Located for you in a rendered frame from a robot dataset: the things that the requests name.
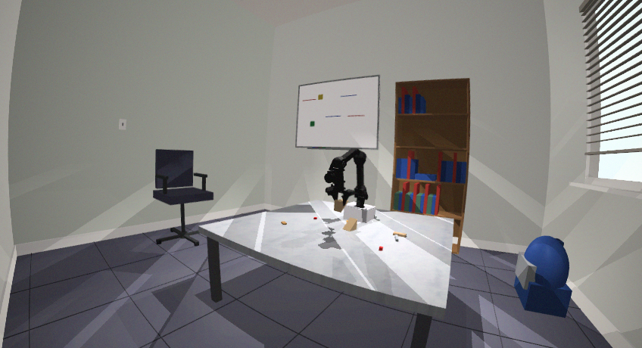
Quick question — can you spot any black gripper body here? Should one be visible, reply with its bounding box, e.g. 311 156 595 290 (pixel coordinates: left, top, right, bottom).
332 180 355 197

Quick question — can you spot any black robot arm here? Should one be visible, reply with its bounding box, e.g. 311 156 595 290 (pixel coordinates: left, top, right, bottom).
324 148 368 208

